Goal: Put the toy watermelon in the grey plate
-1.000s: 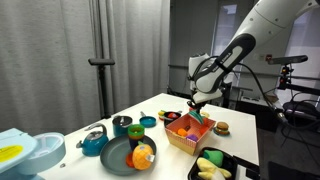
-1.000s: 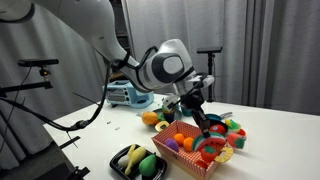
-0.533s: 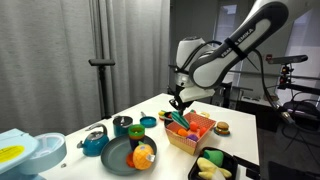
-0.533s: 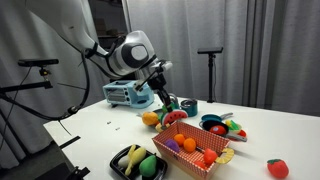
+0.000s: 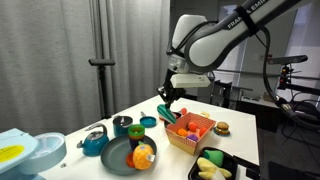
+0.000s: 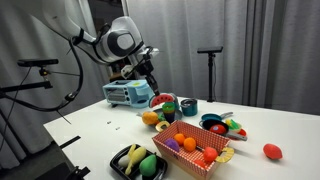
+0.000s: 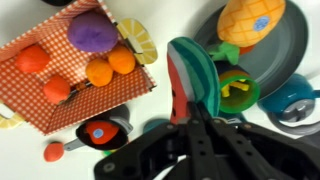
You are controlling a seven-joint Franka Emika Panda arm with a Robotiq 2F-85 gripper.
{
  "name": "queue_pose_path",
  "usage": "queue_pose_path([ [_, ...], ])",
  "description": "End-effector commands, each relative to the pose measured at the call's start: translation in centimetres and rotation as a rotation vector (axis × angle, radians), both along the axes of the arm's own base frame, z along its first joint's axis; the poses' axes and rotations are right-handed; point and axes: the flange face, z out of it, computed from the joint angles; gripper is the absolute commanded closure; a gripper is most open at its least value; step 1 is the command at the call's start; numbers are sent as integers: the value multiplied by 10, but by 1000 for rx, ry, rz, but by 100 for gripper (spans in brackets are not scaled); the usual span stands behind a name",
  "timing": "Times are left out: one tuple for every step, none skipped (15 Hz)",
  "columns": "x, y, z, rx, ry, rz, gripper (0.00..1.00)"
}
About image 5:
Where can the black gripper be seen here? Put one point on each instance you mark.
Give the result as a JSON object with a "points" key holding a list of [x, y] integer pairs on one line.
{"points": [[168, 90]]}

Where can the toy watermelon slice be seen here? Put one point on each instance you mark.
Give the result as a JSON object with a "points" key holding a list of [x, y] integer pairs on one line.
{"points": [[166, 114]]}

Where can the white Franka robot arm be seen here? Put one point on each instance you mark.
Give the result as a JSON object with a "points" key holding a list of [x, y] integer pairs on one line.
{"points": [[213, 40]]}

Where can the red toy tomato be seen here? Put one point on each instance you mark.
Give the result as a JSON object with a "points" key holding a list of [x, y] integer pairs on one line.
{"points": [[192, 126], [183, 111], [202, 130]]}

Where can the teal toy frying pan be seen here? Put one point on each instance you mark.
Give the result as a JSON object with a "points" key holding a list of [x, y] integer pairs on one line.
{"points": [[149, 121]]}

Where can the green toy cup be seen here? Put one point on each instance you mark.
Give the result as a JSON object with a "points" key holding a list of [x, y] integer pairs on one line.
{"points": [[136, 130]]}

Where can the purple toy cup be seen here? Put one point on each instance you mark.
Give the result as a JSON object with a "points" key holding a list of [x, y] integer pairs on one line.
{"points": [[135, 144]]}

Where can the teal toy pot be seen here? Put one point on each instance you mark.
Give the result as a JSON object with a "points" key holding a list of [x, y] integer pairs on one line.
{"points": [[121, 128]]}

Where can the toy burger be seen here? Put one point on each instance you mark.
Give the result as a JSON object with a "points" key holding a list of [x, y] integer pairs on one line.
{"points": [[222, 127]]}

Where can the orange toy slice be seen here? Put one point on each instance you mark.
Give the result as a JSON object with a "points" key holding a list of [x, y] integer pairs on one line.
{"points": [[129, 160]]}

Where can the grey plate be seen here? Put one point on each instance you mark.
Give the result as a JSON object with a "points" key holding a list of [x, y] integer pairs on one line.
{"points": [[115, 155]]}

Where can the teal toy kettle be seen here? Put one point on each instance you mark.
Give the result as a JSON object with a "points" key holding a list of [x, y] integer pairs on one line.
{"points": [[95, 143]]}

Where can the light blue toy toaster oven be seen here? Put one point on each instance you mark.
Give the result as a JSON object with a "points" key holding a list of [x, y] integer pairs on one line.
{"points": [[23, 151]]}

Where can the orange plush fruit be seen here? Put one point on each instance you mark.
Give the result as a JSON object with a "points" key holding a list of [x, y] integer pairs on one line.
{"points": [[182, 132]]}

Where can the purple plush fruit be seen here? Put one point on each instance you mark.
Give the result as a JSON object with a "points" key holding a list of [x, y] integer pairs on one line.
{"points": [[192, 137]]}

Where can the black background equipment box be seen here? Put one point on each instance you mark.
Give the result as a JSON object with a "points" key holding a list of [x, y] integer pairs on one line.
{"points": [[221, 93]]}

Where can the orange pineapple plush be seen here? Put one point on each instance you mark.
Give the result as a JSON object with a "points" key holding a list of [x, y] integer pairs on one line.
{"points": [[142, 156]]}

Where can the green pear plush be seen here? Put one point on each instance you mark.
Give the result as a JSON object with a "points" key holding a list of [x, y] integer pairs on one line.
{"points": [[214, 157]]}

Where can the yellow banana plush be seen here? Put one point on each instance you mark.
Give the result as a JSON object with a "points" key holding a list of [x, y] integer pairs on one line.
{"points": [[208, 168]]}

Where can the black tripod stand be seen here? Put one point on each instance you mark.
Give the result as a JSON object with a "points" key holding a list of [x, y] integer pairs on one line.
{"points": [[101, 62]]}

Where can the black plastic tray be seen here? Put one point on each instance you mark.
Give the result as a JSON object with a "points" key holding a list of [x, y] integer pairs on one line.
{"points": [[230, 163]]}

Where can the small metal screw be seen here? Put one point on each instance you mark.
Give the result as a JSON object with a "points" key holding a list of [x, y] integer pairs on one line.
{"points": [[63, 165]]}

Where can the grey curtain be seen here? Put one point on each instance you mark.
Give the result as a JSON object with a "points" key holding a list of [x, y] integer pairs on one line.
{"points": [[50, 60]]}

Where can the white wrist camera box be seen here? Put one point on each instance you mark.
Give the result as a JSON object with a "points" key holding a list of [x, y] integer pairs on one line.
{"points": [[190, 81]]}

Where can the black table bracket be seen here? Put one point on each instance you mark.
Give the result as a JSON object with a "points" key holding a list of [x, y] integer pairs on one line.
{"points": [[248, 166]]}

